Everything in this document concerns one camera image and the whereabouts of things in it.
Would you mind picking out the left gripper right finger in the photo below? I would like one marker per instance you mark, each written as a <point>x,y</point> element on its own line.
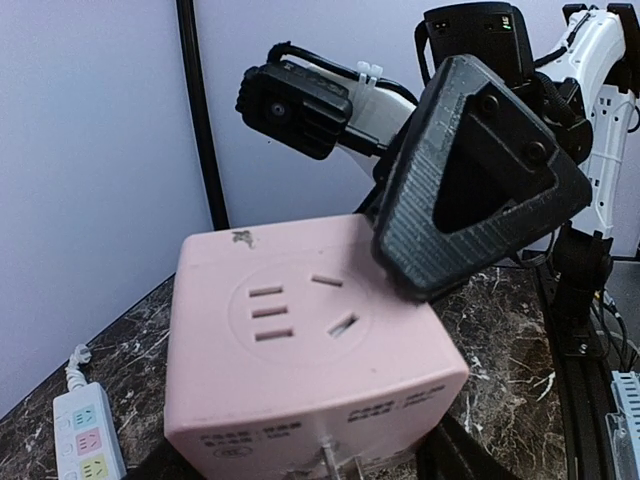
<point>449,452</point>

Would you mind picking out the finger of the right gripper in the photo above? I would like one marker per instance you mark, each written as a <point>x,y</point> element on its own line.
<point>478,177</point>

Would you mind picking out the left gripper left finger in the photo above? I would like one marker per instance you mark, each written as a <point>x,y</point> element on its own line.
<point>164,463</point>

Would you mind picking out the large pink cube socket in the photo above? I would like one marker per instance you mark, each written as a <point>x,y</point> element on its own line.
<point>290,352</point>

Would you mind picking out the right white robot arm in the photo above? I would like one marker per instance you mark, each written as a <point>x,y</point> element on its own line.
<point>586,91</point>

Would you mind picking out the white multicolour power strip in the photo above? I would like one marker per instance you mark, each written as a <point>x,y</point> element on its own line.
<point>86,443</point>

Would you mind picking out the white slotted cable duct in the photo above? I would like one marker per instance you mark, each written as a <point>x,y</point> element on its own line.
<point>624,425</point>

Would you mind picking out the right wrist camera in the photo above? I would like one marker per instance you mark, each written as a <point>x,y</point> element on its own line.
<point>313,105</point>

